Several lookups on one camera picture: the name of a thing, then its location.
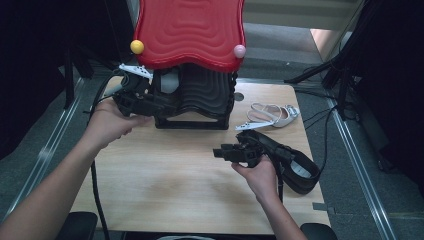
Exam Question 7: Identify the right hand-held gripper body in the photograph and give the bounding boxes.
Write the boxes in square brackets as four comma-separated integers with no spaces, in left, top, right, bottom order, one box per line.
[234,120,275,168]

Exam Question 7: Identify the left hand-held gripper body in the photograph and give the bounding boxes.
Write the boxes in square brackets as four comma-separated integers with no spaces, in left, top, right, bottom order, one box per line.
[113,63,154,117]

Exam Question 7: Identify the black leather shoe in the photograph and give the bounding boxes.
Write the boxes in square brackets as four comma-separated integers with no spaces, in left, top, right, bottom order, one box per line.
[244,129,322,195]
[154,66,188,111]

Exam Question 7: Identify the white heeled sandal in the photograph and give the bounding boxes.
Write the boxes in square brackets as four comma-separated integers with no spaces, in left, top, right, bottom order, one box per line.
[246,102,301,129]

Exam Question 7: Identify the red and black shoe rack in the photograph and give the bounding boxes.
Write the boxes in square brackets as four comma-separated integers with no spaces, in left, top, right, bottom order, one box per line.
[130,0,248,130]

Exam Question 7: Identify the person's right hand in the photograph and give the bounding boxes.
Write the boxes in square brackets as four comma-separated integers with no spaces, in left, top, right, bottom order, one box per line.
[231,155,279,205]

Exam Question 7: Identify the person's left hand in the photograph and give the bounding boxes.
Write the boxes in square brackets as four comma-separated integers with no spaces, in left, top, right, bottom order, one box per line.
[81,99,153,151]

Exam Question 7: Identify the black metal stand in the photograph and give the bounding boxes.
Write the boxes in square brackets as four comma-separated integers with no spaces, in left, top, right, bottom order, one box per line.
[62,46,96,110]

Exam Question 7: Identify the grey tape strip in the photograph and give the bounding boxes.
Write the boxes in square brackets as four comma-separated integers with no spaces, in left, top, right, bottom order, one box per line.
[312,201,336,215]

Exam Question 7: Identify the dark curtain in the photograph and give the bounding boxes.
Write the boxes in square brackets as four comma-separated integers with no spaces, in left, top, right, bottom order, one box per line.
[346,0,424,198]
[0,0,134,161]

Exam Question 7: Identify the black chair armrest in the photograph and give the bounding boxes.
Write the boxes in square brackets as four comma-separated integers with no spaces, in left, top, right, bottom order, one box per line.
[54,211,99,240]
[299,222,338,240]

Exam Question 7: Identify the black tripod stand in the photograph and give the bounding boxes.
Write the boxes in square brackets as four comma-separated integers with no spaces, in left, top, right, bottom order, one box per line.
[284,49,356,120]

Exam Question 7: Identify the black floor cables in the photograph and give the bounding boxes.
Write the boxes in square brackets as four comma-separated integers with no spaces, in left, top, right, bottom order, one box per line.
[303,104,338,176]

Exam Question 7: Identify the metal floor rail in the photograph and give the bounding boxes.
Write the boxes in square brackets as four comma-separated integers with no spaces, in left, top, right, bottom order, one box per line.
[0,78,85,240]
[328,98,398,240]

